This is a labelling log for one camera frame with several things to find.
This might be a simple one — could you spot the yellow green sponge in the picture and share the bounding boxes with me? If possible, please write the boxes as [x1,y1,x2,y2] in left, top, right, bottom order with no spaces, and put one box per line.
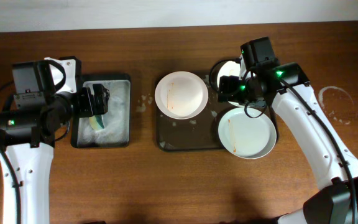
[89,115,104,131]

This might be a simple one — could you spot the pink plastic plate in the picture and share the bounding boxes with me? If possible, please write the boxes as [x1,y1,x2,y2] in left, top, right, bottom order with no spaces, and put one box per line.
[154,71,209,119]

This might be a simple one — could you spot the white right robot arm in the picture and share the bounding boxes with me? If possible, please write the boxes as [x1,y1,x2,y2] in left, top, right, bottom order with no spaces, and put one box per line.
[209,37,358,223]

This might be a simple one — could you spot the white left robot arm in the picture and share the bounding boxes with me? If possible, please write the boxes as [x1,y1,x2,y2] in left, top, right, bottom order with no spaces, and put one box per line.
[0,56,109,223]

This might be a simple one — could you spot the black soapy water tray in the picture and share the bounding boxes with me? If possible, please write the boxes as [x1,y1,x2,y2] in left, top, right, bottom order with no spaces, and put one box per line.
[71,73,131,149]

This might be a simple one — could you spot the dark brown serving tray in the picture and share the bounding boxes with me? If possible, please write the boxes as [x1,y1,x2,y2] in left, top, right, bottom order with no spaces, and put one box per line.
[155,70,280,152]

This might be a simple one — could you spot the cream plastic plate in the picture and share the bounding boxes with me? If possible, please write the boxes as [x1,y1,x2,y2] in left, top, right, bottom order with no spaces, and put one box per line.
[216,60,245,108]

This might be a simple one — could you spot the pale green plastic plate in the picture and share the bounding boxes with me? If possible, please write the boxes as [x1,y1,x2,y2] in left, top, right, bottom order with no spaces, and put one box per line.
[218,108,277,159]

